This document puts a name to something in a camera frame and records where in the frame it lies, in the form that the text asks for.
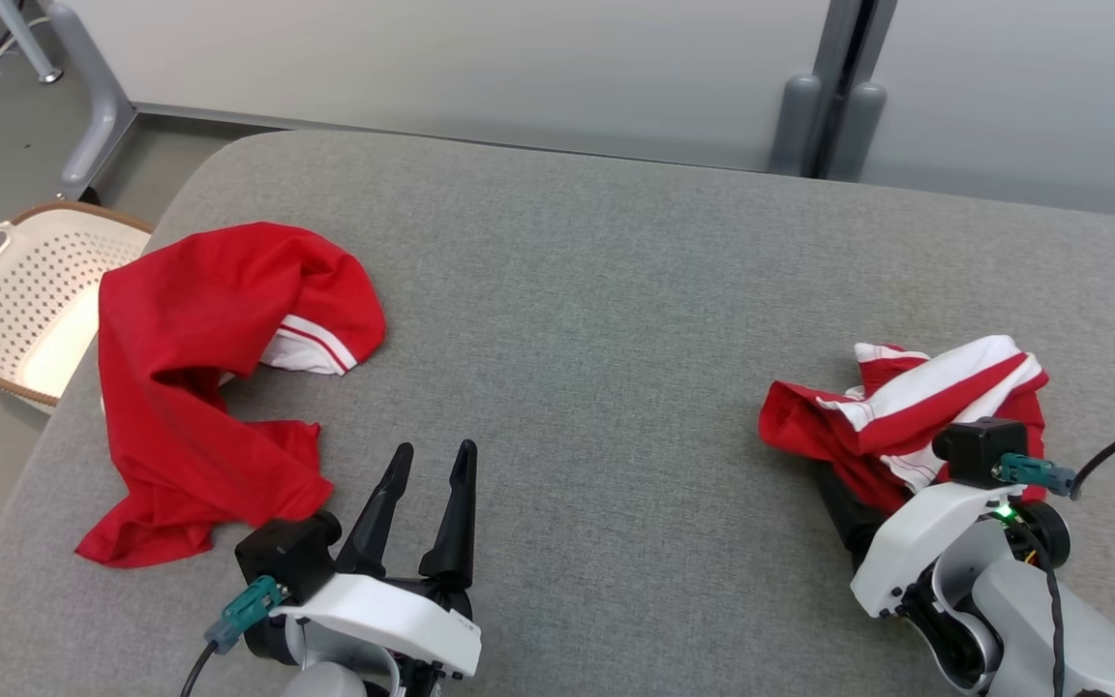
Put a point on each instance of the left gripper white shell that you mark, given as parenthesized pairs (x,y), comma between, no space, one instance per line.
(393,620)

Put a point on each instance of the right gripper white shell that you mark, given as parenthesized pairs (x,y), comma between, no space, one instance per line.
(916,552)

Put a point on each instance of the red white-striped shorts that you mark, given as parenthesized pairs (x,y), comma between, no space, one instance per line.
(906,402)

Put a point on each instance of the red jersey shirt white sleeves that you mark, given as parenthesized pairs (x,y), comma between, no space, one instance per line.
(180,387)

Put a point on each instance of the cream perforated laundry basket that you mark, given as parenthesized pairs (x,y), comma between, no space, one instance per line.
(25,300)

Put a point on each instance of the grey slanted desk leg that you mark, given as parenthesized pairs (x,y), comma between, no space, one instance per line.
(98,106)

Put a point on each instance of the thin grey metal leg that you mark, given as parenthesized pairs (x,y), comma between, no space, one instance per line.
(30,39)

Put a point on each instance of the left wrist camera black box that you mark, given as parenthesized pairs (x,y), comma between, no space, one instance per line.
(282,557)

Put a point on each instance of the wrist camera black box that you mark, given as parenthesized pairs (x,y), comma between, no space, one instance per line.
(979,450)
(282,557)

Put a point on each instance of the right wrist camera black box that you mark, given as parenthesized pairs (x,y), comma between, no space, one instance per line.
(979,450)

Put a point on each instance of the left camera teal connector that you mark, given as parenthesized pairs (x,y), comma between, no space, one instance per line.
(248,610)

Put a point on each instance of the camera teal connector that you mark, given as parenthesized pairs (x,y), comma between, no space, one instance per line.
(248,610)
(1037,473)

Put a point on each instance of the right camera teal connector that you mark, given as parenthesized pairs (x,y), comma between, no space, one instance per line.
(1037,473)

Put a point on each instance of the grey partition post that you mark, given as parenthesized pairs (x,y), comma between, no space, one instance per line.
(833,87)

